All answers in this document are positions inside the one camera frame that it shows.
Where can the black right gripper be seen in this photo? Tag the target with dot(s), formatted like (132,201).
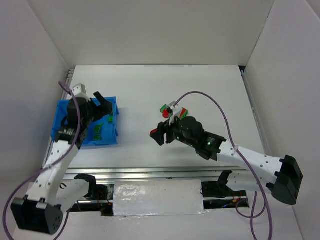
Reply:
(167,132)

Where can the red round lego brick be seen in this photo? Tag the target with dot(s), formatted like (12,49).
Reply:
(166,114)

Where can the red studded lego brick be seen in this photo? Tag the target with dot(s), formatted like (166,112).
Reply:
(154,133)

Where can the green square lego brick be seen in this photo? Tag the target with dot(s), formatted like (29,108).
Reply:
(97,128)

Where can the blue bin right compartment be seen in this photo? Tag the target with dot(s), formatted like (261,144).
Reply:
(109,131)

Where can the silver foil tape sheet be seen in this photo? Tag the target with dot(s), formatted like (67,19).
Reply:
(157,198)

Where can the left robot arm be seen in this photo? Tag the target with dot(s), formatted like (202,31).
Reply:
(43,206)

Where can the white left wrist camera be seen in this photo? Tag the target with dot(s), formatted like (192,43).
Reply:
(79,91)

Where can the blue bin left compartment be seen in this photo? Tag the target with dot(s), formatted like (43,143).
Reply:
(60,115)

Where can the green red striped lego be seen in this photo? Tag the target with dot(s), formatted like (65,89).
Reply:
(184,113)

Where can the aluminium table rail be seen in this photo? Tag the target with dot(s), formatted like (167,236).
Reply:
(166,173)

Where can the blue bin compartment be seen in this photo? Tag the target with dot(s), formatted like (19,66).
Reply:
(109,131)
(60,115)

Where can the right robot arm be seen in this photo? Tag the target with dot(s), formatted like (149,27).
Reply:
(279,177)

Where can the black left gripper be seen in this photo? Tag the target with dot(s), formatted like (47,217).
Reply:
(99,110)

